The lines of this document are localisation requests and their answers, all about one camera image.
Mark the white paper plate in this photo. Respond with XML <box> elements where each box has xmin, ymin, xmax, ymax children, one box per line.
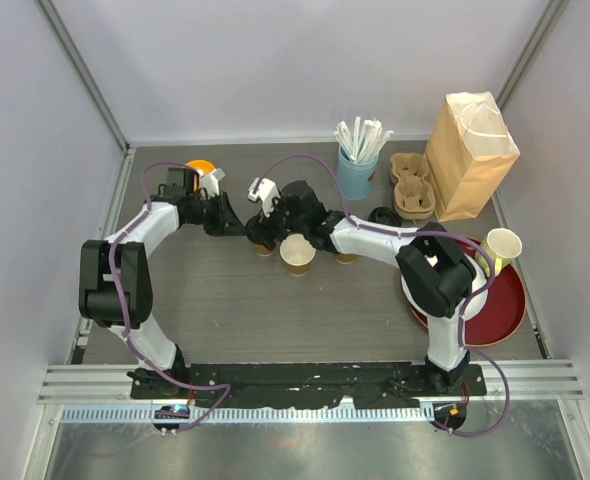
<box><xmin>401</xmin><ymin>250</ymin><xmax>487</xmax><ymax>319</ymax></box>

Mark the orange bowl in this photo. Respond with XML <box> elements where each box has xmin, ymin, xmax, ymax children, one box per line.
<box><xmin>186</xmin><ymin>159</ymin><xmax>217</xmax><ymax>176</ymax></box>

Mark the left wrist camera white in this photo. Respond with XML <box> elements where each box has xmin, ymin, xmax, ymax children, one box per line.
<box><xmin>198</xmin><ymin>168</ymin><xmax>225</xmax><ymax>198</ymax></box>

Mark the purple cable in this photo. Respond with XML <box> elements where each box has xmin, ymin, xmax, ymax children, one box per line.
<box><xmin>108</xmin><ymin>160</ymin><xmax>234</xmax><ymax>434</ymax></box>
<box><xmin>254</xmin><ymin>152</ymin><xmax>514</xmax><ymax>441</ymax></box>

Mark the black coffee cup lid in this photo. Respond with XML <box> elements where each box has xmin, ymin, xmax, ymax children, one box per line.
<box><xmin>246</xmin><ymin>214</ymin><xmax>276</xmax><ymax>250</ymax></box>

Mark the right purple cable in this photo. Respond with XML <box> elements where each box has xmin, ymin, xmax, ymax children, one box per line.
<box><xmin>254</xmin><ymin>152</ymin><xmax>514</xmax><ymax>441</ymax></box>

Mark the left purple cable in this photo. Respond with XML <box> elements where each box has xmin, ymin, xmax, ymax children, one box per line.
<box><xmin>108</xmin><ymin>160</ymin><xmax>234</xmax><ymax>434</ymax></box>

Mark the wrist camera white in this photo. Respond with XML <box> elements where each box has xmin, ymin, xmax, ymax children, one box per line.
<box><xmin>198</xmin><ymin>168</ymin><xmax>225</xmax><ymax>198</ymax></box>
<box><xmin>247</xmin><ymin>177</ymin><xmax>280</xmax><ymax>203</ymax></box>

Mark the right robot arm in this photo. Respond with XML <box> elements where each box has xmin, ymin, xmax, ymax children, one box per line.
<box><xmin>247</xmin><ymin>178</ymin><xmax>490</xmax><ymax>395</ymax></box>

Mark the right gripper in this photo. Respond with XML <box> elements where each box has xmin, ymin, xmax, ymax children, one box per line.
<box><xmin>249</xmin><ymin>194</ymin><xmax>307</xmax><ymax>253</ymax></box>

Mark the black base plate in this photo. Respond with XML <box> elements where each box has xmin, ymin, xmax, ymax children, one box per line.
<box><xmin>127</xmin><ymin>362</ymin><xmax>487</xmax><ymax>410</ymax></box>

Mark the black lid stack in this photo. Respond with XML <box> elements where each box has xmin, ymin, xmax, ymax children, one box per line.
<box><xmin>368</xmin><ymin>206</ymin><xmax>402</xmax><ymax>227</ymax></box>

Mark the brown paper cup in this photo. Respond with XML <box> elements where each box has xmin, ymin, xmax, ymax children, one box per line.
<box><xmin>254</xmin><ymin>242</ymin><xmax>279</xmax><ymax>257</ymax></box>
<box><xmin>279</xmin><ymin>234</ymin><xmax>316</xmax><ymax>276</ymax></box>

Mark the aluminium front rail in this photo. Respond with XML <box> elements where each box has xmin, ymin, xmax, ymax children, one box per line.
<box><xmin>38</xmin><ymin>360</ymin><xmax>583</xmax><ymax>429</ymax></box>

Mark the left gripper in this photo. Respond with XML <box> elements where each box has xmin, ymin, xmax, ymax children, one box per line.
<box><xmin>187</xmin><ymin>191</ymin><xmax>248</xmax><ymax>238</ymax></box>

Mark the stack of paper cups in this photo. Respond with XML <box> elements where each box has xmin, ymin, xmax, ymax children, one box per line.
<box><xmin>335</xmin><ymin>253</ymin><xmax>359</xmax><ymax>264</ymax></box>

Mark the white wrapped straws bundle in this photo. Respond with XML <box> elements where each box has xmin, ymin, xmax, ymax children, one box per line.
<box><xmin>333</xmin><ymin>116</ymin><xmax>394</xmax><ymax>164</ymax></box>

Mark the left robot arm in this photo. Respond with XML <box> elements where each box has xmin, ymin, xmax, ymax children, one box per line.
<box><xmin>79</xmin><ymin>191</ymin><xmax>245</xmax><ymax>399</ymax></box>

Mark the cardboard cup carrier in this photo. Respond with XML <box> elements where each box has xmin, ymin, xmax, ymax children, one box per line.
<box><xmin>390</xmin><ymin>153</ymin><xmax>436</xmax><ymax>221</ymax></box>

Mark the blue straw holder cup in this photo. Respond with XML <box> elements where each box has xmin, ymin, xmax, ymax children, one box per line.
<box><xmin>336</xmin><ymin>146</ymin><xmax>379</xmax><ymax>201</ymax></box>

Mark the brown paper bag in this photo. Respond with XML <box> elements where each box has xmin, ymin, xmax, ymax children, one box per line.
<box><xmin>425</xmin><ymin>92</ymin><xmax>520</xmax><ymax>222</ymax></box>

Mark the yellow-green mug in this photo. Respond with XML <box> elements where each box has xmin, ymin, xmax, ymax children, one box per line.
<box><xmin>475</xmin><ymin>228</ymin><xmax>523</xmax><ymax>278</ymax></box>

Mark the red round tray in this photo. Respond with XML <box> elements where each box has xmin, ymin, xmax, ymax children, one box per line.
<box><xmin>408</xmin><ymin>234</ymin><xmax>527</xmax><ymax>347</ymax></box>

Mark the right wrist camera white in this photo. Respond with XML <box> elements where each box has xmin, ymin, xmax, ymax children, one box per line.
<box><xmin>247</xmin><ymin>177</ymin><xmax>280</xmax><ymax>203</ymax></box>

